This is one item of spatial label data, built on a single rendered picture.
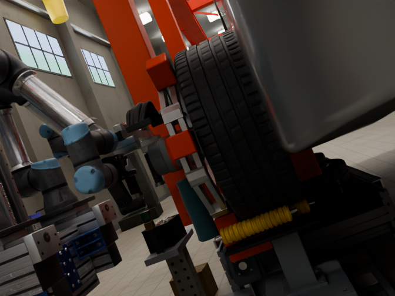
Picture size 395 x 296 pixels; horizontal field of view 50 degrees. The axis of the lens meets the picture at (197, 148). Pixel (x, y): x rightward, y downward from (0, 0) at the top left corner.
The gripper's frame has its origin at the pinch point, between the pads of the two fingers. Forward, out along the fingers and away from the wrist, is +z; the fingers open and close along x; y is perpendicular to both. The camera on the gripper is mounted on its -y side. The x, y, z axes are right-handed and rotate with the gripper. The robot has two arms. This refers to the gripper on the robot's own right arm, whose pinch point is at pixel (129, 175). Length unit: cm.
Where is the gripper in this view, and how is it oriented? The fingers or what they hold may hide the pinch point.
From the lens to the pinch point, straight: 148.5
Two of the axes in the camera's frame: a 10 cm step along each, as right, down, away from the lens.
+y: -3.7, -9.3, 0.2
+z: 1.4, -0.3, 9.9
